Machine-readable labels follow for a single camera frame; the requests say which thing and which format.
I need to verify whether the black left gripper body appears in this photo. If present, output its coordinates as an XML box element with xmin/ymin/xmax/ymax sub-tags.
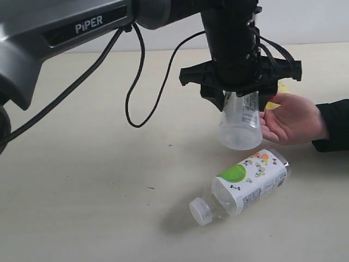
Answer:
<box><xmin>179</xmin><ymin>40</ymin><xmax>302</xmax><ymax>96</ymax></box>

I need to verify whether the yellow label red-cap bottle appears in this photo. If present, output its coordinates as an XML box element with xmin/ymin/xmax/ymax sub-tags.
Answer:
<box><xmin>266</xmin><ymin>83</ymin><xmax>291</xmax><ymax>110</ymax></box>

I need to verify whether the white green label bottle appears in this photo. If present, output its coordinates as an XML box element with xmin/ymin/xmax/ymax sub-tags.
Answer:
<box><xmin>218</xmin><ymin>92</ymin><xmax>262</xmax><ymax>151</ymax></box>

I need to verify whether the butterfly label clear bottle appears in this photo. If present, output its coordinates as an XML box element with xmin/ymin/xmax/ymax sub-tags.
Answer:
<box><xmin>189</xmin><ymin>148</ymin><xmax>291</xmax><ymax>226</ymax></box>

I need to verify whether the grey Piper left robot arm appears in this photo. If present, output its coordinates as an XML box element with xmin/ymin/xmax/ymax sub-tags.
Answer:
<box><xmin>1</xmin><ymin>1</ymin><xmax>302</xmax><ymax>150</ymax></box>

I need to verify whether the black sleeved forearm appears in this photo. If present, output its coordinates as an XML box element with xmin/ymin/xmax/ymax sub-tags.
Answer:
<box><xmin>312</xmin><ymin>99</ymin><xmax>348</xmax><ymax>153</ymax></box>

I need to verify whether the open human hand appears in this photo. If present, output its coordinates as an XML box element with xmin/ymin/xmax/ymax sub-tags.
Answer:
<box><xmin>260</xmin><ymin>93</ymin><xmax>328</xmax><ymax>145</ymax></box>

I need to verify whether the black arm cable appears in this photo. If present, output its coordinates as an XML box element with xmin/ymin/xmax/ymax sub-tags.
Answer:
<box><xmin>0</xmin><ymin>23</ymin><xmax>210</xmax><ymax>148</ymax></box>

